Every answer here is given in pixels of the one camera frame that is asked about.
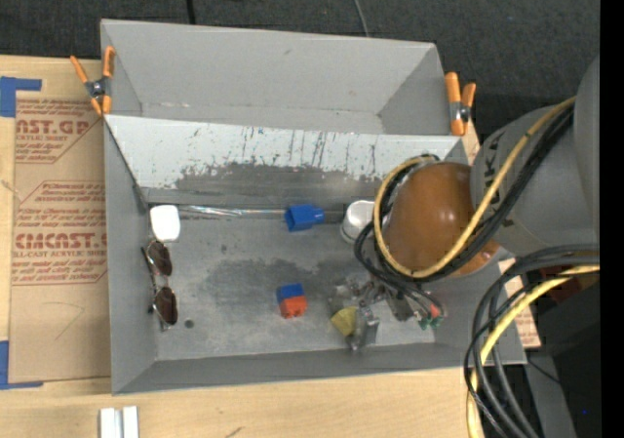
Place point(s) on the grey metal bin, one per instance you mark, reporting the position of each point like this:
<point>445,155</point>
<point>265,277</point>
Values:
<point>253,280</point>

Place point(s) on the yellow wedge-shaped sponge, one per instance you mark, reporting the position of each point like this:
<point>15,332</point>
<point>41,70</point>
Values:
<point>344,320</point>

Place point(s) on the blue and orange block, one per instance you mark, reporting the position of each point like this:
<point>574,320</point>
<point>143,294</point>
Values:
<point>291,300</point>

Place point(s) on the blue plastic block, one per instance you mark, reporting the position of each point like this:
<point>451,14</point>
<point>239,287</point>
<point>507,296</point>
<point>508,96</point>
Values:
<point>303,217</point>

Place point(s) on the clear plastic tube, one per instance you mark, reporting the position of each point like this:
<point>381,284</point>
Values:
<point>229,211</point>

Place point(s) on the brown-lens sunglasses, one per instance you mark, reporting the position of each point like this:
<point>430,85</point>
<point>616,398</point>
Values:
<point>165,302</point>

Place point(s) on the silver white cup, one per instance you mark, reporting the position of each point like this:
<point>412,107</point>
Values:
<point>358,221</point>

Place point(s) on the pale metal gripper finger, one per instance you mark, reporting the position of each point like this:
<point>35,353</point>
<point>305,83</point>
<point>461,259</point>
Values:
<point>366,329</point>
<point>347,294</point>

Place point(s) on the white rounded box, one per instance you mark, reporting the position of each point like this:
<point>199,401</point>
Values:
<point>165,222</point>

